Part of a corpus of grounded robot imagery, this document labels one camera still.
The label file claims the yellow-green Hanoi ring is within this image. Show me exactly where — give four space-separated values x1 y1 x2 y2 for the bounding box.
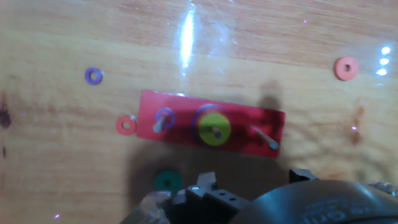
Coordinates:
198 113 232 147

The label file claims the glossy wooden board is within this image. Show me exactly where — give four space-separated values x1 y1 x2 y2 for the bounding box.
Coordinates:
0 0 398 224

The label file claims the red Hanoi base with pegs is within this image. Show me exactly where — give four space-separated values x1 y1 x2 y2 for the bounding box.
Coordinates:
136 89 286 159

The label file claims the dark green Hanoi ring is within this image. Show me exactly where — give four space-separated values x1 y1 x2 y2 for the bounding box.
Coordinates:
154 169 183 198

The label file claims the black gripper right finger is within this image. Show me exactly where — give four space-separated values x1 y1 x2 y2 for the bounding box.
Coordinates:
288 168 320 184

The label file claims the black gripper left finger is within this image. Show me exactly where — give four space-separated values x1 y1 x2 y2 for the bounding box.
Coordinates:
119 171 251 224

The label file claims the small purple Hanoi ring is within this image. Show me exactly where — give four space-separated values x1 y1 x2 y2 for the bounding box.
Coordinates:
84 67 104 86
154 107 177 131

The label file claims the large purple Hanoi ring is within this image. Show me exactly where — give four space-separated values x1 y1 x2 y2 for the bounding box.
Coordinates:
191 104 234 147

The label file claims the small red Hanoi ring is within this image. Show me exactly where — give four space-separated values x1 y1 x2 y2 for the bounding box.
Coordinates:
116 114 137 136

